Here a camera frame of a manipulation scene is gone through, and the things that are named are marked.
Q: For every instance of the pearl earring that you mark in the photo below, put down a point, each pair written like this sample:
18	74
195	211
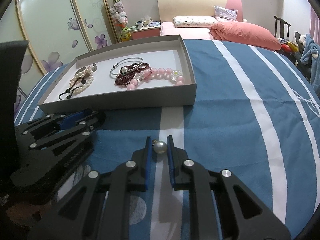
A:
160	147
124	69

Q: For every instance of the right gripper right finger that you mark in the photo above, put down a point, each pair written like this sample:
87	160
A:
221	206

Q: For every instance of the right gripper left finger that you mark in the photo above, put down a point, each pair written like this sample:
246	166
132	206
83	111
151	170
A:
98	206

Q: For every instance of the dark wooden chair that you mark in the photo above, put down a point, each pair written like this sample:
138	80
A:
281	28

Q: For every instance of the blue bathrobe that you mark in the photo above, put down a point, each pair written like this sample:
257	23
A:
311	51

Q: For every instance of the bed with pink sheet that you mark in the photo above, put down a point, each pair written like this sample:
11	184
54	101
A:
168	28

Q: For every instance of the silver cuff bangle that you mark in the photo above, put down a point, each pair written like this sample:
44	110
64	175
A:
92	67

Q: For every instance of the left human hand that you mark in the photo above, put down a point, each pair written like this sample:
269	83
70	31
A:
18	219

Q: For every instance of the white mug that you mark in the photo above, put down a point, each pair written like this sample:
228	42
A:
140	24

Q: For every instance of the lilac small pillow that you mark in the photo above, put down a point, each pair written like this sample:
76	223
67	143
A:
227	14

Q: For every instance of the thin silver hoop bangle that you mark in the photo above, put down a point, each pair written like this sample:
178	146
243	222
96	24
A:
132	63

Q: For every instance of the pink white nightstand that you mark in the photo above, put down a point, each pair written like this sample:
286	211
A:
146	32

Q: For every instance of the floral sliding wardrobe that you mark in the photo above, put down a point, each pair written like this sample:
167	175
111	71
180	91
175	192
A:
57	31

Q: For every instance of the blue white striped tablecloth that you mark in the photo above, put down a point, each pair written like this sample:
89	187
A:
254	114

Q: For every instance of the coral folded duvet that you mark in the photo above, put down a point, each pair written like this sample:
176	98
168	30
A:
245	33

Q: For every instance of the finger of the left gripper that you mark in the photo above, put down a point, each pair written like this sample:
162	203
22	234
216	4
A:
59	145
46	126

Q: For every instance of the grey cardboard tray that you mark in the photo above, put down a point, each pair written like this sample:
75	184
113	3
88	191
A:
165	79

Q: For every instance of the cream pink headboard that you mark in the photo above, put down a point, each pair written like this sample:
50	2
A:
168	9

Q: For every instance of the pink curtain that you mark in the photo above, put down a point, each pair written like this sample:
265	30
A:
314	26

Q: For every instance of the white patterned pillow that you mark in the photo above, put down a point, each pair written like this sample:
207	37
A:
194	21

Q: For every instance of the plush toy tower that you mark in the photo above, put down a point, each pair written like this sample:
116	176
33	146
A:
119	20

